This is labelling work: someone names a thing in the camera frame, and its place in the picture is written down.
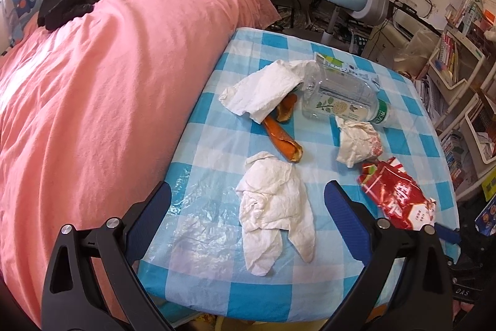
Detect wide white tissue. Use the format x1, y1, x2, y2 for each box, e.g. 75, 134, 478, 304
219, 60, 311, 124

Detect white storage bin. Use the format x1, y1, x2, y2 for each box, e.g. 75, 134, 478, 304
428, 32, 485, 91

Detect long orange peel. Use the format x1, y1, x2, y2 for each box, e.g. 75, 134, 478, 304
263, 115, 304, 163

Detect small red-stained white tissue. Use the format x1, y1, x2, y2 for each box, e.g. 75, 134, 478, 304
334, 116, 384, 168

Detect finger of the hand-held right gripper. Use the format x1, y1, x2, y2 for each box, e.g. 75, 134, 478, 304
435, 223, 462, 246

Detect pink duvet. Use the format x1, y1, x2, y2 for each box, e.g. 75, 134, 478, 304
0, 0, 283, 328

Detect white shelf rack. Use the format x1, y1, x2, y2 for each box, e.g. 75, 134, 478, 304
426, 0, 496, 200

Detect blue white checked tablecloth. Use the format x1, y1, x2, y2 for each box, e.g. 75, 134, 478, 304
137, 26, 462, 324

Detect stack of lying books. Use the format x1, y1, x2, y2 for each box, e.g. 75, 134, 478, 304
442, 129, 478, 181

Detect clear plastic bag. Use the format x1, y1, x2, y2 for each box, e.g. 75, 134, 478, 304
393, 26, 442, 79

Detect books in white bin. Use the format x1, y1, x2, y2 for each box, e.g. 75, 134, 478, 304
438, 33, 460, 83

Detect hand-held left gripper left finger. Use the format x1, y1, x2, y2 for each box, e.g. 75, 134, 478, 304
41, 181, 173, 331

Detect blue cookie box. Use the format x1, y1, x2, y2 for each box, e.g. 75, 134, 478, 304
475, 195, 496, 235

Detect white printer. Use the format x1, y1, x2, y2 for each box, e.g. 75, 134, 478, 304
391, 11, 418, 42

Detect stack of papers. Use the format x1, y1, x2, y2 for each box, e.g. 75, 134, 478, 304
413, 77, 443, 126

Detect red snack wrapper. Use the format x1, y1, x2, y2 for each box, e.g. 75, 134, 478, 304
357, 156, 438, 231

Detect long white tissue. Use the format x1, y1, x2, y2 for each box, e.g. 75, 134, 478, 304
234, 151, 316, 276

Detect small orange peel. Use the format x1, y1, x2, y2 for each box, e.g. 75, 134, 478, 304
275, 94, 299, 123

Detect clear plastic bottle green label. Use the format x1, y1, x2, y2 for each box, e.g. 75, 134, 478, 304
301, 60, 398, 128

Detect row of upright books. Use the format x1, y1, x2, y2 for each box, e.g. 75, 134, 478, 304
445, 0, 489, 34

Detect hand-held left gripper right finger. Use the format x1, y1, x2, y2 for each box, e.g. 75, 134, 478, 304
321, 180, 454, 331

